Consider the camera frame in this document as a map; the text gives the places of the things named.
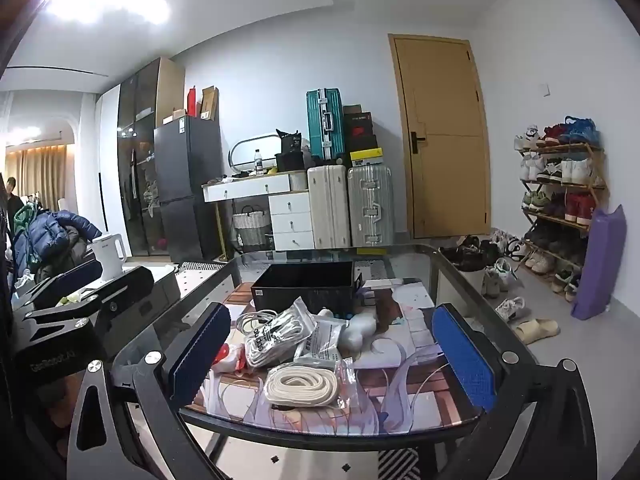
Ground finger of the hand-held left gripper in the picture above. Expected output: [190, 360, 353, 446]
[20, 259, 105, 311]
[22, 266, 155, 333]

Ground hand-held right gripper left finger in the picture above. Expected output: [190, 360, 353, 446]
[65, 302, 232, 480]

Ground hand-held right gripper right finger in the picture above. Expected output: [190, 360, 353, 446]
[431, 304, 618, 480]

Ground white cable coil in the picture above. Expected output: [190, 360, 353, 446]
[236, 309, 281, 335]

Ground white laces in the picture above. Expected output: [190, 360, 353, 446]
[244, 297, 319, 369]

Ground white cotton wad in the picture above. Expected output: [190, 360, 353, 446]
[339, 309, 382, 352]

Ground white printed foil pouch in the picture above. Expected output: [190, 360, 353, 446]
[294, 316, 347, 362]

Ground black storage box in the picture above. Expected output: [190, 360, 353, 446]
[250, 260, 362, 317]

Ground small red white packet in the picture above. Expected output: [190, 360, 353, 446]
[214, 342, 247, 372]

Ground white electric kettle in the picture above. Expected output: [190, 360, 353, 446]
[90, 232, 129, 281]

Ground blue puffer jacket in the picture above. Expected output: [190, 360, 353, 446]
[12, 210, 102, 282]

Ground printed table mat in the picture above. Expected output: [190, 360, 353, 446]
[200, 277, 482, 435]

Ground white sneakers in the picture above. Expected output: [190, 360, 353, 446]
[494, 295, 531, 323]

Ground beige slippers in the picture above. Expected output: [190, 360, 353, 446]
[510, 317, 560, 345]

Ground pile of shoes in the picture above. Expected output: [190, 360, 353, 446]
[439, 231, 527, 297]

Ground cream laces in clear bag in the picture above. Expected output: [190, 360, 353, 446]
[262, 359, 359, 409]

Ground beige curtains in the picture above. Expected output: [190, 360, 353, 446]
[4, 146, 77, 212]

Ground small white box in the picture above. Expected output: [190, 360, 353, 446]
[360, 276, 402, 307]

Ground dark grey refrigerator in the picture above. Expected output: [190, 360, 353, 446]
[152, 115, 227, 262]

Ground dark glass cabinet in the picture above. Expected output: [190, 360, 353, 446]
[117, 57, 186, 257]

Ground woven basket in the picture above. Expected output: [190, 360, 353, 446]
[233, 204, 274, 252]

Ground white dressing desk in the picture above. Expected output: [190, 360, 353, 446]
[201, 170, 315, 252]

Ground purple bag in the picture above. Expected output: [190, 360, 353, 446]
[571, 204, 628, 322]

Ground silver suitcase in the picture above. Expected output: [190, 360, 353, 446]
[347, 164, 396, 247]

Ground oval mirror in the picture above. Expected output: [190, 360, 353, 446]
[228, 133, 287, 174]

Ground wooden shoe rack with shoes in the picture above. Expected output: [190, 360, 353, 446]
[514, 115, 609, 303]

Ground cream suitcase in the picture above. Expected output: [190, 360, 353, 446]
[307, 164, 352, 250]

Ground cardboard box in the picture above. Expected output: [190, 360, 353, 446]
[200, 85, 220, 120]

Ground black bag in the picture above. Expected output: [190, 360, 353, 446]
[275, 128, 307, 172]

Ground yellow black box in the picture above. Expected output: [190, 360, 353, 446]
[349, 148, 385, 167]

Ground wooden door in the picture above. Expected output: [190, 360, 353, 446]
[388, 33, 491, 239]

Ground black shoe box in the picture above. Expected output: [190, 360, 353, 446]
[343, 111, 376, 151]

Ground teal suitcase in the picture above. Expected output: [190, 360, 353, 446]
[306, 88, 346, 164]

